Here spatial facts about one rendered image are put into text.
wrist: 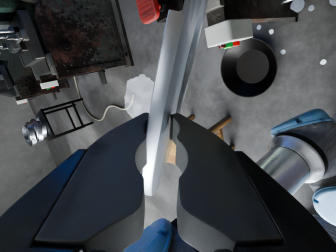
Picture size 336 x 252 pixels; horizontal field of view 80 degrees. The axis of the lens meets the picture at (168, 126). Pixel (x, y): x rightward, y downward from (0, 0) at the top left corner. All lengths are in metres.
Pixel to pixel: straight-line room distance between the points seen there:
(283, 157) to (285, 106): 0.78
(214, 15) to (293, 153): 0.37
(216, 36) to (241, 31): 0.07
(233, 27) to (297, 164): 0.34
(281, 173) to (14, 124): 6.55
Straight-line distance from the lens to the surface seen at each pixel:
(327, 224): 1.44
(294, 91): 1.18
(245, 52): 1.23
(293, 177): 0.44
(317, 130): 0.51
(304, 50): 1.15
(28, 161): 6.86
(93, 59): 1.78
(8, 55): 3.42
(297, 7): 0.48
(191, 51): 0.30
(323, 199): 0.55
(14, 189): 6.99
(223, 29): 0.56
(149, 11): 0.53
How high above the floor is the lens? 1.12
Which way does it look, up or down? 39 degrees down
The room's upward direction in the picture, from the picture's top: 117 degrees counter-clockwise
